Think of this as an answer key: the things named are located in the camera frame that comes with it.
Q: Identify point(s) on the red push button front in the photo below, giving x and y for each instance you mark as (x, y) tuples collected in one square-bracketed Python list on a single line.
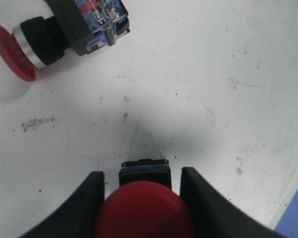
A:
[(144, 205)]

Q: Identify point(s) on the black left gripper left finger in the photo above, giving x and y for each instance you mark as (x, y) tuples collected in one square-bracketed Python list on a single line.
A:
[(76, 217)]

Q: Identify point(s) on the red push button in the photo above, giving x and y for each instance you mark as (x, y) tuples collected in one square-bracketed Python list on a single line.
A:
[(144, 205), (82, 25)]

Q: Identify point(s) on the red push button centre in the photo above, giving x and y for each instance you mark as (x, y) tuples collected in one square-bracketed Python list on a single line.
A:
[(82, 25)]

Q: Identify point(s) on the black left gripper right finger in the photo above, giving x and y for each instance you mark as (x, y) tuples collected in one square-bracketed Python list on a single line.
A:
[(213, 215)]

